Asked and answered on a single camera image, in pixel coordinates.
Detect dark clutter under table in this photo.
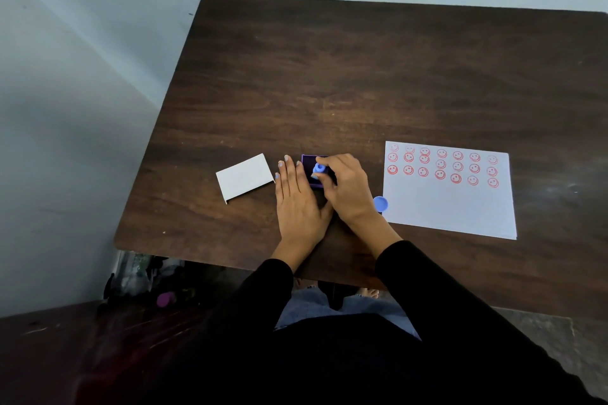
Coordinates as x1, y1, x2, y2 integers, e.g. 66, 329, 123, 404
97, 250, 202, 320

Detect person's left forearm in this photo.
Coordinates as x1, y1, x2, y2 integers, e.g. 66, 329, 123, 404
204, 242, 318, 367

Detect black top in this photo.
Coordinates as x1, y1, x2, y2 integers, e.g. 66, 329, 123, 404
142, 312, 604, 405

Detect purple ink pad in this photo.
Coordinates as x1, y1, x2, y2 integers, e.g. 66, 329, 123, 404
301, 154, 338, 190

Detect white ink pad lid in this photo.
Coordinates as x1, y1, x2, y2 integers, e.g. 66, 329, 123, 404
216, 153, 276, 205

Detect person's left hand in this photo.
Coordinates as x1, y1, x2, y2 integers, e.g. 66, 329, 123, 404
274, 155, 334, 250

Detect person's right hand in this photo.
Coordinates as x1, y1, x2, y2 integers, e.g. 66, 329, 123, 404
313, 153, 382, 231

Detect white paper with red smileys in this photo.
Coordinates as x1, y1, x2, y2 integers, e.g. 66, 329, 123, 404
381, 141, 518, 240

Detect blue jeans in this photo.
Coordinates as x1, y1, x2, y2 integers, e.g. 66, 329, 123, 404
275, 285, 421, 342

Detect person's right forearm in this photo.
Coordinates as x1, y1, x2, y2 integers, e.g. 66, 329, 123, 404
343, 212, 587, 398

